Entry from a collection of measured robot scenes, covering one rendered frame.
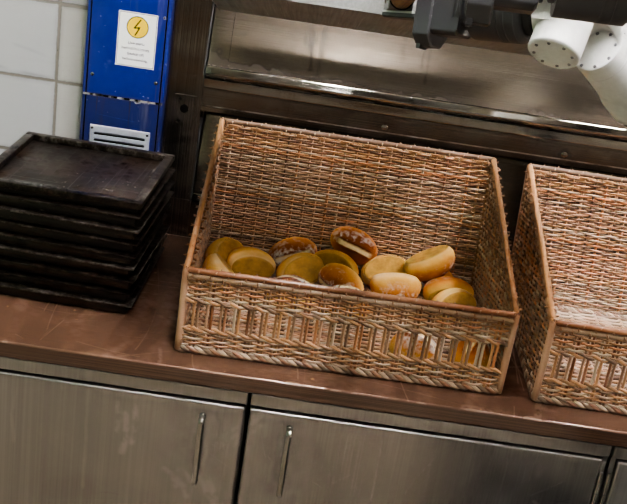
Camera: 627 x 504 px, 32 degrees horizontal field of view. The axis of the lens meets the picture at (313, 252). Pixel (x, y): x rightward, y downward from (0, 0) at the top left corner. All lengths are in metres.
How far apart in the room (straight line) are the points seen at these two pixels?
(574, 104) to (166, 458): 1.02
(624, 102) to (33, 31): 1.20
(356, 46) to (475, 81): 0.24
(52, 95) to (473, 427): 1.05
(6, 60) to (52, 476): 0.82
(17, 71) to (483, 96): 0.91
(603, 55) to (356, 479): 0.83
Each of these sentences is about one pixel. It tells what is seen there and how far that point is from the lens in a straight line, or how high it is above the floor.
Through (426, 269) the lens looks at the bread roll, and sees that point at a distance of 2.06.
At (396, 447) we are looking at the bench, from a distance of 1.83.
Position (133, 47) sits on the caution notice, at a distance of 2.14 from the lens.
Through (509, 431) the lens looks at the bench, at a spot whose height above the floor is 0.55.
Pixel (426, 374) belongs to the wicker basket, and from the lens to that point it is 1.82.
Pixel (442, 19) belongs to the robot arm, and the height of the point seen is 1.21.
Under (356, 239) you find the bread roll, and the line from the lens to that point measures 2.10.
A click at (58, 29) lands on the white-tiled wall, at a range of 2.20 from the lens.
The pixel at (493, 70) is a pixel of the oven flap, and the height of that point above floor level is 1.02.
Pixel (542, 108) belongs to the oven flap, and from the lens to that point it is 2.17.
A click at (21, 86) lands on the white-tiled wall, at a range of 2.24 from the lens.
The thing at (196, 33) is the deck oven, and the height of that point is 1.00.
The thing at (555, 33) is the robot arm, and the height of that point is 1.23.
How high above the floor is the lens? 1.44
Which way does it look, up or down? 22 degrees down
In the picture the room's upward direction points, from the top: 9 degrees clockwise
